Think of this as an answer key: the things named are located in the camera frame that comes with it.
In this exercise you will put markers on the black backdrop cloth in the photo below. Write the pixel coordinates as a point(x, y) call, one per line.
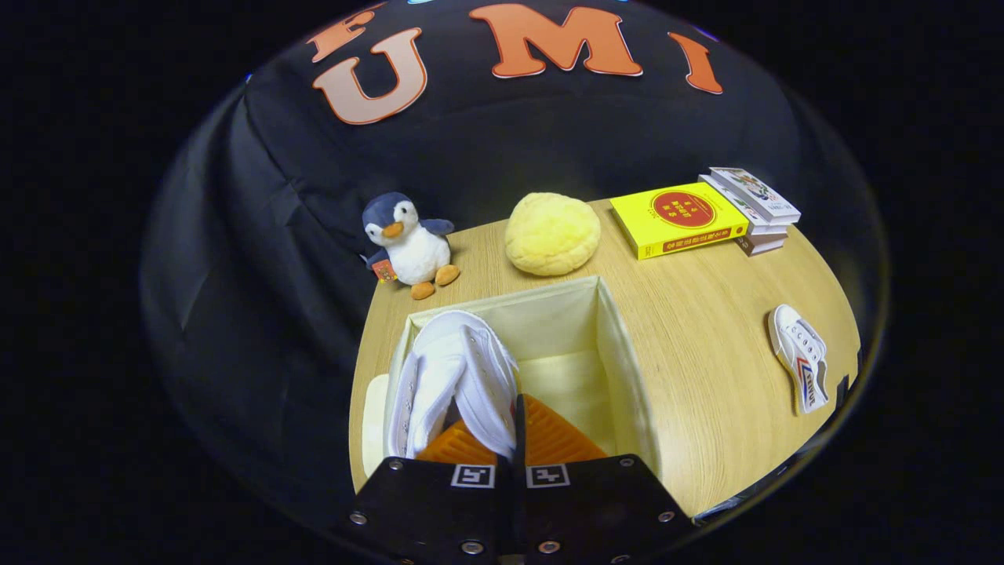
point(274, 235)

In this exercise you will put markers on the black bracket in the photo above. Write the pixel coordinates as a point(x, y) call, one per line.
point(842, 392)

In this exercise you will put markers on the yellow book with red circle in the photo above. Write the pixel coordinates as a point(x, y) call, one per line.
point(678, 218)

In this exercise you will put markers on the beige fabric storage box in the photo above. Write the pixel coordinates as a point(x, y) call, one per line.
point(565, 329)

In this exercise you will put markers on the white book with pale spine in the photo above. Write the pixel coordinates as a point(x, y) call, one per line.
point(765, 226)

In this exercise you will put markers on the penguin plush toy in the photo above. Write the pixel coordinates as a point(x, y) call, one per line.
point(420, 251)

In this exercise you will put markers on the book with pinkish cover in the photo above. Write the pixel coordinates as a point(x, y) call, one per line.
point(762, 244)

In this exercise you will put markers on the white canvas shoe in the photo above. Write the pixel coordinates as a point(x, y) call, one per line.
point(463, 369)
point(800, 357)

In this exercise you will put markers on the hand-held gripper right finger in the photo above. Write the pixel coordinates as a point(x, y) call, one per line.
point(596, 506)

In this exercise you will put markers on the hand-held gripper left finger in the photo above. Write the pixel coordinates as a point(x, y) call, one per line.
point(431, 510)

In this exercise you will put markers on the yellow round plush bun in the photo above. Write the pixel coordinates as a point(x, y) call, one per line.
point(553, 234)

